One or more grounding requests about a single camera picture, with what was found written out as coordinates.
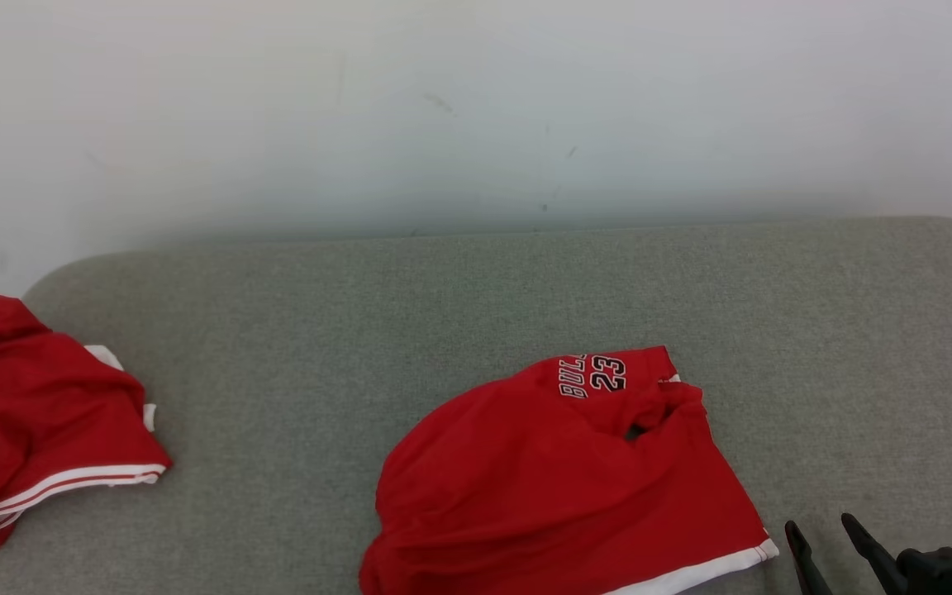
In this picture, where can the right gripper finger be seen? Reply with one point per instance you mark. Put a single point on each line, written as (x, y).
(879, 562)
(808, 566)

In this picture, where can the red Bulls 23 shorts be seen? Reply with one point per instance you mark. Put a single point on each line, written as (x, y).
(542, 496)

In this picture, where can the red white-trimmed jersey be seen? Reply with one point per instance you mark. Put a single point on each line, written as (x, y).
(30, 413)

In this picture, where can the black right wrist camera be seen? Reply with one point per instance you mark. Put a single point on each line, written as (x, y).
(939, 572)

